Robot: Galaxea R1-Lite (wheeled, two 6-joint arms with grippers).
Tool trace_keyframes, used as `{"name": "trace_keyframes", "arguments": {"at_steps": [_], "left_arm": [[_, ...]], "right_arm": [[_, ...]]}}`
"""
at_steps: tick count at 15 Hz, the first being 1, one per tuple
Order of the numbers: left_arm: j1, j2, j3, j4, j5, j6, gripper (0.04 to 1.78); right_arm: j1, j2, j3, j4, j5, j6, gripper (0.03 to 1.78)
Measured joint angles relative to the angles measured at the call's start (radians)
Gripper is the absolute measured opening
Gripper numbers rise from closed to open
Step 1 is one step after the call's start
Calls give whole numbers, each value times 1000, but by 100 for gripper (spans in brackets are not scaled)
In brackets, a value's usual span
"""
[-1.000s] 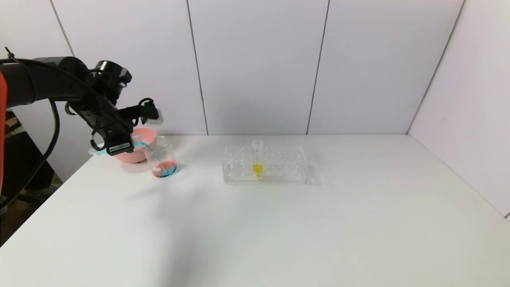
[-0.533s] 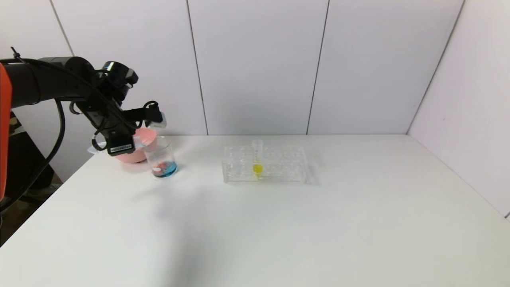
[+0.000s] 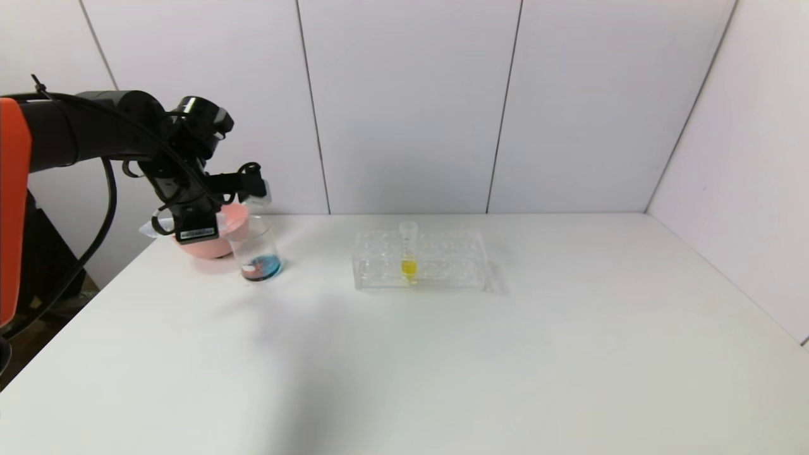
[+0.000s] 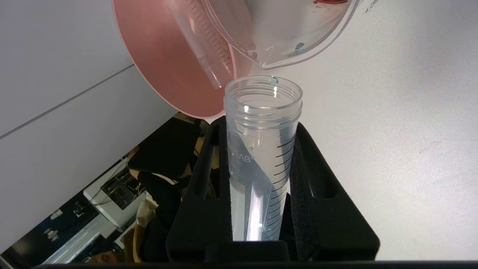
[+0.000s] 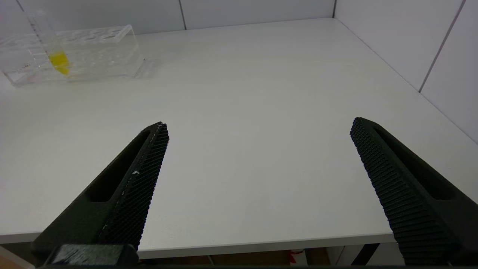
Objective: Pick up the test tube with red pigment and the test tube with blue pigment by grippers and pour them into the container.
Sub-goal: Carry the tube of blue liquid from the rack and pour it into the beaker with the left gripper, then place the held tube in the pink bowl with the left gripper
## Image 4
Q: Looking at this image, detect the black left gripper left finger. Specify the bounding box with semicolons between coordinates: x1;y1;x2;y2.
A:
166;115;234;262

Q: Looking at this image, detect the pink plastic bowl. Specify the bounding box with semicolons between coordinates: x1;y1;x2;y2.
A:
112;0;259;120

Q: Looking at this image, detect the test tube with blue pigment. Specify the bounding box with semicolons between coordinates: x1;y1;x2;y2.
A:
223;75;303;243

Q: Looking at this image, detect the dark background furniture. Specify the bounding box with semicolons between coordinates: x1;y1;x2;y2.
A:
127;118;204;180

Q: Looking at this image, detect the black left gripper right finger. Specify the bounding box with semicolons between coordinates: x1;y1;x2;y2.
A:
287;122;381;262

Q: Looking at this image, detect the clear glass beaker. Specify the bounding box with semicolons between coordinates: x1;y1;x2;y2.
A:
201;0;361;71

